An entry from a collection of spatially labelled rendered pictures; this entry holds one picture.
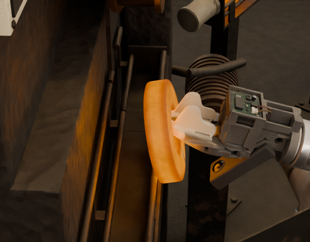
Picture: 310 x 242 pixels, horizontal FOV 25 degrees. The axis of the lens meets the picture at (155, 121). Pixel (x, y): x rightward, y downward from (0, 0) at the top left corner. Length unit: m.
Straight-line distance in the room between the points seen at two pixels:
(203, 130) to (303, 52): 1.83
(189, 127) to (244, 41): 1.86
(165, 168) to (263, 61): 1.78
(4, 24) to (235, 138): 0.46
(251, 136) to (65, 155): 0.31
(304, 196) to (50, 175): 0.49
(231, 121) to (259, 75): 1.66
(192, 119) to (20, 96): 0.30
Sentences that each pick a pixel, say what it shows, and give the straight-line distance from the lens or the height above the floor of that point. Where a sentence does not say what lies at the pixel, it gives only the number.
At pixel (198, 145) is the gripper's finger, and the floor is 0.76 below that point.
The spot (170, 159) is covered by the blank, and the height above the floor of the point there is 0.76.
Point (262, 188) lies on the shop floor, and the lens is 2.14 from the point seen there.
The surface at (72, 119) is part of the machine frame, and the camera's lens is 0.90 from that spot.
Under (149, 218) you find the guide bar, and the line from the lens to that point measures 1.01.
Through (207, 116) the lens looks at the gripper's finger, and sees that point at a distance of 1.07.
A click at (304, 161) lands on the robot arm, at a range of 1.07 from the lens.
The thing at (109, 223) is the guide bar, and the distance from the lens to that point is 1.02.
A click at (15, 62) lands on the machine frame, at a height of 0.99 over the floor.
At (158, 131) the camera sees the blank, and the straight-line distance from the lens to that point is 0.99.
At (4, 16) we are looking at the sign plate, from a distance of 0.69.
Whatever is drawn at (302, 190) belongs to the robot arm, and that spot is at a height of 0.64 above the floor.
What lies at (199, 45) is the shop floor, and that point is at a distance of 2.84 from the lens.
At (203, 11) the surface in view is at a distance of 1.58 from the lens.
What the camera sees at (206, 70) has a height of 0.58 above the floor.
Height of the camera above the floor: 1.39
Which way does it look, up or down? 35 degrees down
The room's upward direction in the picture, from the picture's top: straight up
